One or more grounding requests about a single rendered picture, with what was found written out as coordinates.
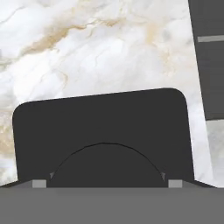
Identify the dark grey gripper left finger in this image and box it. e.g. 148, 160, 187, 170
0, 172, 54, 189

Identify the dark grey cupboard front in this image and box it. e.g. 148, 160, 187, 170
187, 0, 224, 122

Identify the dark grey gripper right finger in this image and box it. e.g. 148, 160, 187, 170
160, 172, 217, 189

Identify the grey cupboard handle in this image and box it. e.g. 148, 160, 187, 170
197, 34, 224, 44

